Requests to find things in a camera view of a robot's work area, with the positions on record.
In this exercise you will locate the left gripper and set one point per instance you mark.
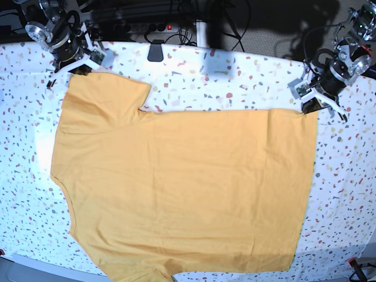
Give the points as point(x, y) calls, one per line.
point(334, 77)

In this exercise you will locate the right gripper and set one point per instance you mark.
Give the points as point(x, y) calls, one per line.
point(67, 47)

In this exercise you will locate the yellow orange T-shirt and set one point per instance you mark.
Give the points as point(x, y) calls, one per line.
point(152, 194)

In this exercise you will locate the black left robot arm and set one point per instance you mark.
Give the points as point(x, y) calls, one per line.
point(353, 40)

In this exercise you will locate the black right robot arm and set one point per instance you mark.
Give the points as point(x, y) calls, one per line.
point(58, 31)

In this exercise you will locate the black table clamp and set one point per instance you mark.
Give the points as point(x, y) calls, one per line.
point(155, 51)

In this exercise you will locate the red black clamp right corner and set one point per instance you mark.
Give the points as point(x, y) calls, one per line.
point(358, 274)

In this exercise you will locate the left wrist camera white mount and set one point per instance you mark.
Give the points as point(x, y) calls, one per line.
point(299, 88)

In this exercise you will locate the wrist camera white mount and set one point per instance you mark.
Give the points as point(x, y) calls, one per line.
point(103, 58)
point(299, 88)

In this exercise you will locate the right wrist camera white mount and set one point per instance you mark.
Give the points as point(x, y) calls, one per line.
point(103, 58)

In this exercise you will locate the white power strip red switch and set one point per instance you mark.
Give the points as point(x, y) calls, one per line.
point(152, 27)

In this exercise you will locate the silver aluminium frame post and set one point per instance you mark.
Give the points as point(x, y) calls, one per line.
point(201, 34)

